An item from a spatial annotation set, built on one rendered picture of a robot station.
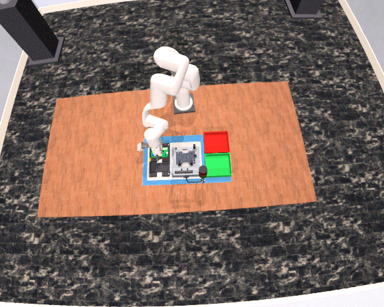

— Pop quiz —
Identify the green bin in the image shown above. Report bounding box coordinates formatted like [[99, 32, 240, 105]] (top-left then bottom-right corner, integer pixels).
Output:
[[205, 153, 232, 178]]

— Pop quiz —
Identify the red bin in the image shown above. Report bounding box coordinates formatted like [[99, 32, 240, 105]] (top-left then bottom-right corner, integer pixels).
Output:
[[203, 131, 230, 154]]

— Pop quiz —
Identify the green circuit board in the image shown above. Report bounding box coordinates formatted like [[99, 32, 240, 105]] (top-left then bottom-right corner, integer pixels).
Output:
[[151, 147, 168, 157]]

